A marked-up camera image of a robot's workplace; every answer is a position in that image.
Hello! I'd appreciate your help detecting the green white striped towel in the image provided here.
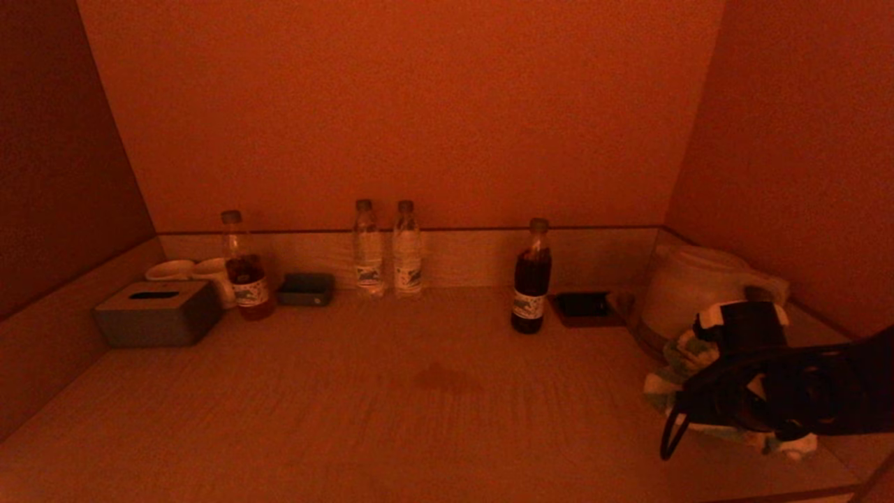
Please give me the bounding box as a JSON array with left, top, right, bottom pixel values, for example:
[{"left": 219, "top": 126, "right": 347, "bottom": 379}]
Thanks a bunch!
[{"left": 643, "top": 328, "right": 818, "bottom": 462}]

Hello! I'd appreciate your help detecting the white electric kettle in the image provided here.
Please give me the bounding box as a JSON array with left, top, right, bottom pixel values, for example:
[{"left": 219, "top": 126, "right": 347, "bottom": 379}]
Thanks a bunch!
[{"left": 639, "top": 245, "right": 791, "bottom": 350}]

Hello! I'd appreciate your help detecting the brown square coaster tray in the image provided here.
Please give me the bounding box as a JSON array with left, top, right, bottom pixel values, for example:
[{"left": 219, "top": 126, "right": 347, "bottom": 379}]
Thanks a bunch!
[{"left": 547, "top": 292, "right": 624, "bottom": 328}]

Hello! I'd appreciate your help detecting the small black box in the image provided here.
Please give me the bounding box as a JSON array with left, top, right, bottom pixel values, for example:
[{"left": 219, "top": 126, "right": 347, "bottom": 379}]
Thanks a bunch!
[{"left": 555, "top": 292, "right": 610, "bottom": 318}]

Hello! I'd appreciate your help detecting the full dark tea bottle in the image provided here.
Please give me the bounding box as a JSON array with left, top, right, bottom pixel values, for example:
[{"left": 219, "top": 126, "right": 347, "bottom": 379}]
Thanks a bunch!
[{"left": 511, "top": 218, "right": 552, "bottom": 335}]

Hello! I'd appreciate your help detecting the clear water bottle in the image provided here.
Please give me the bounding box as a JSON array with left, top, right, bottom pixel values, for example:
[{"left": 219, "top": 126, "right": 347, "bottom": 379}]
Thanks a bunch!
[
  {"left": 352, "top": 200, "right": 386, "bottom": 299},
  {"left": 392, "top": 201, "right": 424, "bottom": 298}
]

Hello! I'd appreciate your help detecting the small blue plastic tray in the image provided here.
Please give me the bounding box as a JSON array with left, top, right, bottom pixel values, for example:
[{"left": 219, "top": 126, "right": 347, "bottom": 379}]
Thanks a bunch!
[{"left": 277, "top": 273, "right": 335, "bottom": 307}]

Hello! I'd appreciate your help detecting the half-full amber tea bottle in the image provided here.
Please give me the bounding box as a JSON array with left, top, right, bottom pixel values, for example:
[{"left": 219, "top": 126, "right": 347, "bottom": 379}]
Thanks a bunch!
[{"left": 221, "top": 210, "right": 277, "bottom": 321}]

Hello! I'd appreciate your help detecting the white ceramic cup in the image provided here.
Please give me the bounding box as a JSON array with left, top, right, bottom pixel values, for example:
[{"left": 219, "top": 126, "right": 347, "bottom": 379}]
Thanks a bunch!
[{"left": 145, "top": 260, "right": 196, "bottom": 283}]

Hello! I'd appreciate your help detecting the grey-blue tissue box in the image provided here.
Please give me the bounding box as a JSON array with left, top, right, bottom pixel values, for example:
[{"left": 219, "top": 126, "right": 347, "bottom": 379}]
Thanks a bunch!
[{"left": 94, "top": 281, "right": 224, "bottom": 349}]

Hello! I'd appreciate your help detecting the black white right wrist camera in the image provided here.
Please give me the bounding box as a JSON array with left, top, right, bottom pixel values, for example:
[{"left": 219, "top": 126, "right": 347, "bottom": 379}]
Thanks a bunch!
[{"left": 694, "top": 285, "right": 791, "bottom": 353}]

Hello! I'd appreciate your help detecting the white ceramic mug with handle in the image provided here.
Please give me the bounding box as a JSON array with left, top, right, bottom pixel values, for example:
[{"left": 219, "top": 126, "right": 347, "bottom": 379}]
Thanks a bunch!
[{"left": 192, "top": 258, "right": 240, "bottom": 310}]

